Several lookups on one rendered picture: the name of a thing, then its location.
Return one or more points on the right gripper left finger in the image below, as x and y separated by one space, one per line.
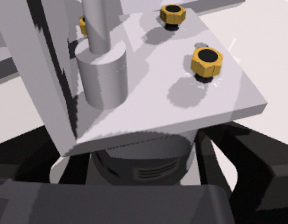
30 156

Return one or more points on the yellow hex nut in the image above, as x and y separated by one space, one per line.
206 62
172 14
82 25

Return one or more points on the dark blue nut driver barrel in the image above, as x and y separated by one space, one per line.
101 59

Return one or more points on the grey metal bracket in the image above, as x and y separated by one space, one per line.
164 98

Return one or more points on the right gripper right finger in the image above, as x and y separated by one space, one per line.
261 192

